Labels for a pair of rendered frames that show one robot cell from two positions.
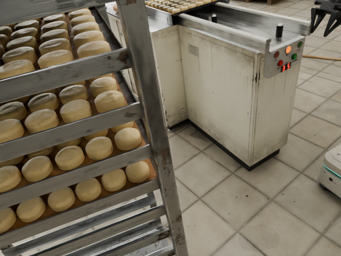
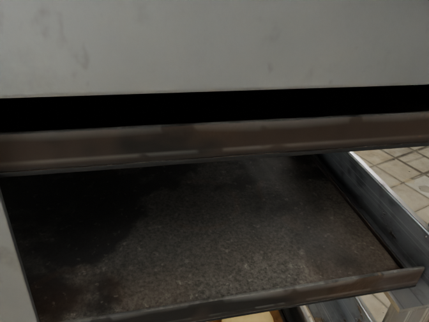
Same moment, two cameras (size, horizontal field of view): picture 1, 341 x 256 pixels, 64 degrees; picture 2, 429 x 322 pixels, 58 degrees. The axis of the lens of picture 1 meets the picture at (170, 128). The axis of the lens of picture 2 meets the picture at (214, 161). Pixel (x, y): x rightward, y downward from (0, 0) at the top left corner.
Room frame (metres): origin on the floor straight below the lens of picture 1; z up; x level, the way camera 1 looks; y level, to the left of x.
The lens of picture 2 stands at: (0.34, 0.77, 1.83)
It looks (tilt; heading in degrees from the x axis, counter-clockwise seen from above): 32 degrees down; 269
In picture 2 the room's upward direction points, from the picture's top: 4 degrees clockwise
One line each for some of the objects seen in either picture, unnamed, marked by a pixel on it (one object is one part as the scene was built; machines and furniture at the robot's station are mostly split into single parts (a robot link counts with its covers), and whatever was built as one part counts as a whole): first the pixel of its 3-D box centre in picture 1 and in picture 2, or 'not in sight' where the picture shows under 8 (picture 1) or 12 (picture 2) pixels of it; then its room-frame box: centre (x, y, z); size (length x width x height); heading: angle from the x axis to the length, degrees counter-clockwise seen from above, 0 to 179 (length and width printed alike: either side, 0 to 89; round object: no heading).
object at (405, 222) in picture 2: not in sight; (245, 69); (0.31, 0.33, 1.68); 0.64 x 0.03 x 0.03; 105
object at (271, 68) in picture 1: (284, 57); not in sight; (1.22, -0.61, 0.77); 0.24 x 0.04 x 0.14; 116
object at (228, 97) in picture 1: (233, 87); not in sight; (1.55, -0.45, 0.45); 0.70 x 0.34 x 0.90; 26
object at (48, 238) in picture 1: (82, 225); not in sight; (0.69, 0.43, 0.42); 0.64 x 0.03 x 0.03; 105
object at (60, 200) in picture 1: (61, 198); not in sight; (0.37, 0.24, 0.96); 0.05 x 0.05 x 0.02
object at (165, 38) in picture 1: (160, 52); not in sight; (2.43, -0.02, 0.42); 1.28 x 0.72 x 0.84; 26
